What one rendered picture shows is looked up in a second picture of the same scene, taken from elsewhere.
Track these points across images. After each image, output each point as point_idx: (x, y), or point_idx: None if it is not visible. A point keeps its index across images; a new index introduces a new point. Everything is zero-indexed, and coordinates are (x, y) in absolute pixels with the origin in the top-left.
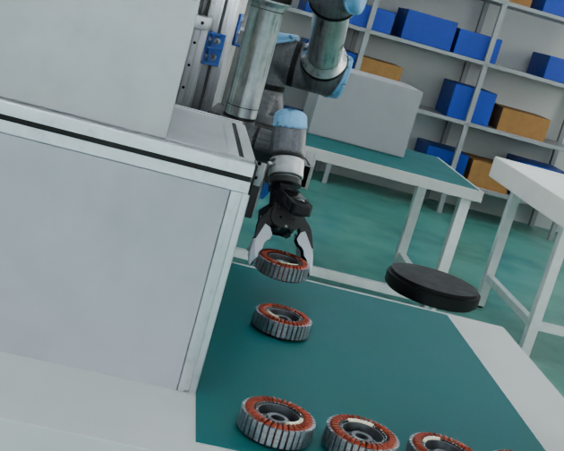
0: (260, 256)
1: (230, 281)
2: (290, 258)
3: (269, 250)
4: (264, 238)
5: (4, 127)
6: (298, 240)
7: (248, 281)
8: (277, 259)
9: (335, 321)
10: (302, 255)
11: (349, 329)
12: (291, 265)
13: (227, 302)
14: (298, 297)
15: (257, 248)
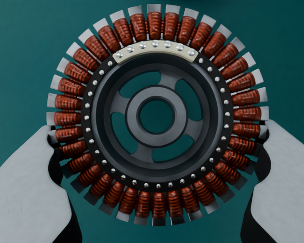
0: (267, 97)
1: (224, 206)
2: (114, 159)
3: (204, 186)
4: (285, 184)
5: None
6: (60, 214)
7: (177, 228)
8: (174, 130)
9: (28, 56)
10: (59, 166)
11: (7, 19)
12: (152, 20)
13: (268, 59)
14: (76, 177)
15: (286, 141)
